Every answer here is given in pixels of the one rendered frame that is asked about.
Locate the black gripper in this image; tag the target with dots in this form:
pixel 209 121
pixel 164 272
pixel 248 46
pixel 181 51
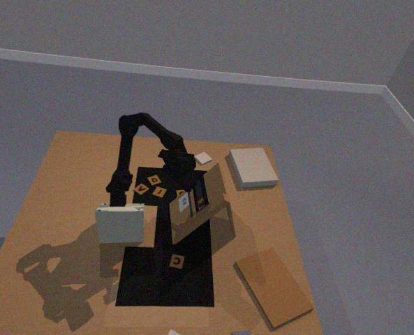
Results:
pixel 177 174

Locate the beige flat rectangular slab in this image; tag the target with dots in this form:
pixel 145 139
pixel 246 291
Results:
pixel 253 167

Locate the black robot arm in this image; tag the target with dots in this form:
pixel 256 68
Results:
pixel 175 157

